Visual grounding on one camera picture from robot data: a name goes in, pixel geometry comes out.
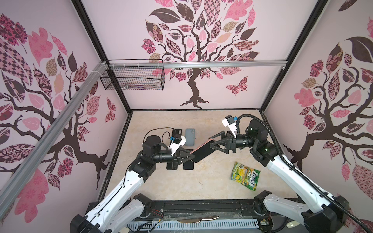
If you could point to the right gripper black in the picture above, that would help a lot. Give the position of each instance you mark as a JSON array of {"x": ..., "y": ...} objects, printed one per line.
[{"x": 228, "y": 144}]

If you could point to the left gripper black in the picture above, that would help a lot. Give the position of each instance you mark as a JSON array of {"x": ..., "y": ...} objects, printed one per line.
[{"x": 179, "y": 156}]

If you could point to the black phone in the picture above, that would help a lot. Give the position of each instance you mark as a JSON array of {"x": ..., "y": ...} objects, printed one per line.
[
  {"x": 188, "y": 165},
  {"x": 203, "y": 151}
]

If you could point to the black phone case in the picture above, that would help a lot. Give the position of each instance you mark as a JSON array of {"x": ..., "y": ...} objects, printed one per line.
[{"x": 177, "y": 131}]

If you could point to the light blue phone case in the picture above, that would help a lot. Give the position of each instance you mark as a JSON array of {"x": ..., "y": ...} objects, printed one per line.
[{"x": 190, "y": 137}]

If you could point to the black smartphone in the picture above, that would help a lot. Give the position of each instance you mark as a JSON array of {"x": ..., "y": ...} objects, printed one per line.
[{"x": 171, "y": 166}]

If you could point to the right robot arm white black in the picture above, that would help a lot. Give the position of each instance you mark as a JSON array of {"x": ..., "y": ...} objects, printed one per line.
[{"x": 319, "y": 212}]

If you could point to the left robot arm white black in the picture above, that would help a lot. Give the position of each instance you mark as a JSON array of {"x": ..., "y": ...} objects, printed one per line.
[{"x": 116, "y": 210}]

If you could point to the green yellow candy bag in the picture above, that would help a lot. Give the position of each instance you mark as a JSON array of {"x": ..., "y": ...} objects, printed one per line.
[{"x": 245, "y": 175}]

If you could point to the wooden knife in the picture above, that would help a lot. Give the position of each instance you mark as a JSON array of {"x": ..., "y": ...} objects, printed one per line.
[{"x": 198, "y": 219}]

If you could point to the white spoon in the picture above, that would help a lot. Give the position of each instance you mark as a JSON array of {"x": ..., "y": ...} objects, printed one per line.
[{"x": 292, "y": 224}]

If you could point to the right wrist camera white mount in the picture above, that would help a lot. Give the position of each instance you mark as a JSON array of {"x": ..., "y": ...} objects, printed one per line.
[{"x": 230, "y": 122}]

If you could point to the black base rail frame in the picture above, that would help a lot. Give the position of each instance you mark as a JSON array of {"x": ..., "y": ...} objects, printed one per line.
[{"x": 269, "y": 222}]

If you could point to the white perforated cable tray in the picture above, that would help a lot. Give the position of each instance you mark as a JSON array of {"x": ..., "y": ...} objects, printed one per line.
[{"x": 218, "y": 224}]

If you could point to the black wire basket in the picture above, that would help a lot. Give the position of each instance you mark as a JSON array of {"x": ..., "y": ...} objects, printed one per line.
[{"x": 134, "y": 74}]

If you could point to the aluminium rail back wall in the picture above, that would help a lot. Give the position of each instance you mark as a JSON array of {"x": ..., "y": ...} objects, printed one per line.
[{"x": 214, "y": 64}]

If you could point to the aluminium rail wall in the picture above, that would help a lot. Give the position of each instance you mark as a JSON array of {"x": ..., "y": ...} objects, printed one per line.
[
  {"x": 214, "y": 64},
  {"x": 22, "y": 175}
]

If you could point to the aluminium rail left wall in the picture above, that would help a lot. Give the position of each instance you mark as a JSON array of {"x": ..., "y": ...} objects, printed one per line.
[{"x": 22, "y": 175}]

